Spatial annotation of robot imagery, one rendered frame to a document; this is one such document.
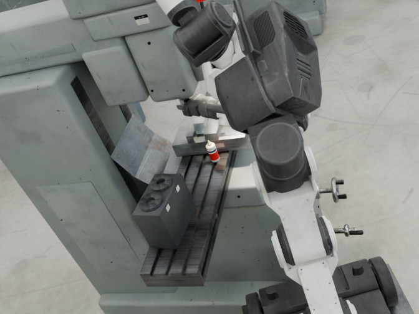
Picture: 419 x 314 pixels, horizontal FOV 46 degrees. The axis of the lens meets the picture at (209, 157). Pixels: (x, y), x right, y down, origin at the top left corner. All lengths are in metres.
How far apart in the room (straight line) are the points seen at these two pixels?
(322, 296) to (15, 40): 1.49
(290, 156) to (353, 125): 2.57
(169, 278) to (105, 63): 0.85
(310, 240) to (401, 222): 1.49
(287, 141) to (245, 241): 1.25
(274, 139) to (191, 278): 0.77
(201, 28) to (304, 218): 0.65
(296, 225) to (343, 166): 1.91
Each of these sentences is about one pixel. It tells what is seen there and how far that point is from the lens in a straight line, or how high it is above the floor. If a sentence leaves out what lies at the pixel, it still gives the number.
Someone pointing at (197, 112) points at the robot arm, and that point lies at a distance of 2.05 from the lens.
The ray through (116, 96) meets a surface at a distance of 2.06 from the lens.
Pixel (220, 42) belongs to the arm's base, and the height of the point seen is 1.71.
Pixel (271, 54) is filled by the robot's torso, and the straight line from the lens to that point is 1.41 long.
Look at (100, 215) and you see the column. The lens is 2.44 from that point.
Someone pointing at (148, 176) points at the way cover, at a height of 0.95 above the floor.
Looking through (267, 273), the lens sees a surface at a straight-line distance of 2.61.
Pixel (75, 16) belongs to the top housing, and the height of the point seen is 1.75.
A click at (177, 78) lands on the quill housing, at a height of 1.41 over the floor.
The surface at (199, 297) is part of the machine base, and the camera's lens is 2.73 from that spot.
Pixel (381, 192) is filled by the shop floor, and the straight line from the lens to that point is 3.25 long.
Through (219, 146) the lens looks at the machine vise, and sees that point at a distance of 2.24.
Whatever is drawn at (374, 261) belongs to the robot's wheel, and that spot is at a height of 0.59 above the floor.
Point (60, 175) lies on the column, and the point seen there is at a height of 1.10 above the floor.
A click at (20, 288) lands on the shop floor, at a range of 3.73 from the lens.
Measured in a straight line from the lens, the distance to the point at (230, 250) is 2.51.
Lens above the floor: 2.29
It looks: 36 degrees down
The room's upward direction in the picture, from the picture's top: 22 degrees counter-clockwise
